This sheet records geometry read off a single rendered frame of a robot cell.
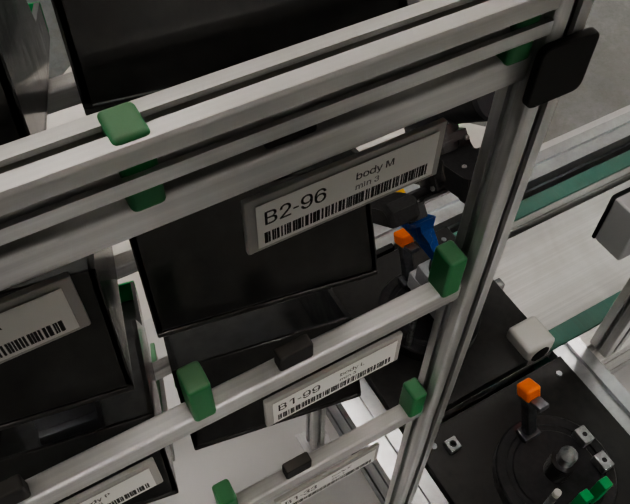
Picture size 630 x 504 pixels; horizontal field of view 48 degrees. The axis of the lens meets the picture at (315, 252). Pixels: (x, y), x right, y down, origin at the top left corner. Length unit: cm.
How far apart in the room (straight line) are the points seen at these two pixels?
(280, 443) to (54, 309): 79
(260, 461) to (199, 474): 8
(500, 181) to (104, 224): 19
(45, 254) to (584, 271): 101
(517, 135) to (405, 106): 7
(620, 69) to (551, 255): 204
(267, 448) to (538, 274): 48
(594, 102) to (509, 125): 264
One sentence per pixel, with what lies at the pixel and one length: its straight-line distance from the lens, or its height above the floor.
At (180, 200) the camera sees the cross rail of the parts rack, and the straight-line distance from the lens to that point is 24.
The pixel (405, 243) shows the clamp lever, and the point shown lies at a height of 106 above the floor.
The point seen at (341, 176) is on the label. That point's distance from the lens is 27.
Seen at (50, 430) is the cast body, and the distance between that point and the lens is 57.
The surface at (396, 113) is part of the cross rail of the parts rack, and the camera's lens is 27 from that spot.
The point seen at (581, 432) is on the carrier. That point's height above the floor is 101.
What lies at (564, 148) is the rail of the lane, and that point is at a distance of 128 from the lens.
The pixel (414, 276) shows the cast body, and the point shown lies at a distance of 93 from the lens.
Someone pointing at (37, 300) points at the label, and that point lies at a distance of 25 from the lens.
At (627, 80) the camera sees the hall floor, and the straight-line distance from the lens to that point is 312.
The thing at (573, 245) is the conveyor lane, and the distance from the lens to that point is 120.
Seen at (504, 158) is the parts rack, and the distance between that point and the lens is 34.
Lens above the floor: 180
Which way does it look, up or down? 53 degrees down
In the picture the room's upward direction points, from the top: 1 degrees clockwise
